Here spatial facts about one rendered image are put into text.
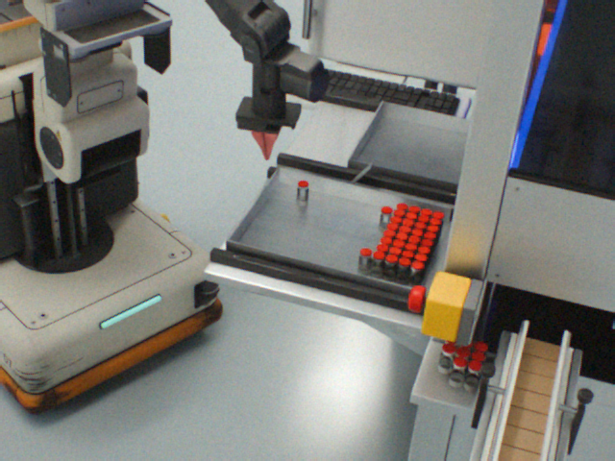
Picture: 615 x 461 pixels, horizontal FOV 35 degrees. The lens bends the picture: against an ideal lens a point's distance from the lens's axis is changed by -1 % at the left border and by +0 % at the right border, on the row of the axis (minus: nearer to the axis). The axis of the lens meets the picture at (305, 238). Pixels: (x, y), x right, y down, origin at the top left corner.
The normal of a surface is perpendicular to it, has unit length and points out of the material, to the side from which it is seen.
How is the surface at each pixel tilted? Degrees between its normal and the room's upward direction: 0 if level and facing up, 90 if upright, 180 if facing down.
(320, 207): 0
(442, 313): 90
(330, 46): 90
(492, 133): 90
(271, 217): 0
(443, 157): 0
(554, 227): 90
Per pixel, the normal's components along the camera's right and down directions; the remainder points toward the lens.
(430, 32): -0.32, 0.55
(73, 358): 0.68, 0.47
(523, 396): 0.06, -0.80
